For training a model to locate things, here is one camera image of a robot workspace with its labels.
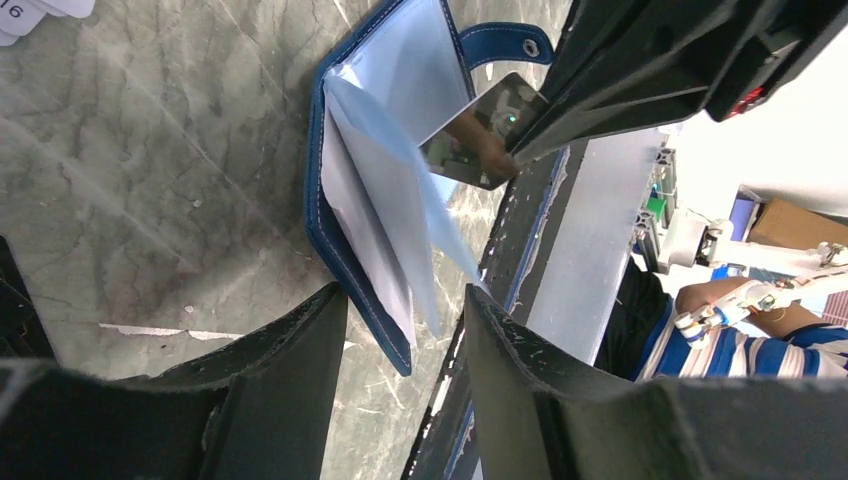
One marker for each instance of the cardboard box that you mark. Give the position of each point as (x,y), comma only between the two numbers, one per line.
(783,224)

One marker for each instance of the blue leather card holder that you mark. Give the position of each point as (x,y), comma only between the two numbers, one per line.
(373,211)

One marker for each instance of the single black card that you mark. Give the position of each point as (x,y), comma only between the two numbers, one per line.
(472,147)

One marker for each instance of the silver card stack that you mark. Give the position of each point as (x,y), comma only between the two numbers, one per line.
(20,17)

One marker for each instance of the seated person striped shirt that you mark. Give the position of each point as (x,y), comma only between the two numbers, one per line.
(641,341)

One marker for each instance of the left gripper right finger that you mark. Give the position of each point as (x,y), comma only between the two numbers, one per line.
(542,414)

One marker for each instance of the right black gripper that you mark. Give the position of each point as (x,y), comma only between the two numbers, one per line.
(733,56)

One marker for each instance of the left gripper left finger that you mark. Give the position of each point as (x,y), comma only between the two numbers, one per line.
(256,408)

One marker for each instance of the black card stack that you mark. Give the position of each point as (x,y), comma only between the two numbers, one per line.
(22,333)

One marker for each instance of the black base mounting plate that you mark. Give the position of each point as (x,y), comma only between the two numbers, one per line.
(526,212)

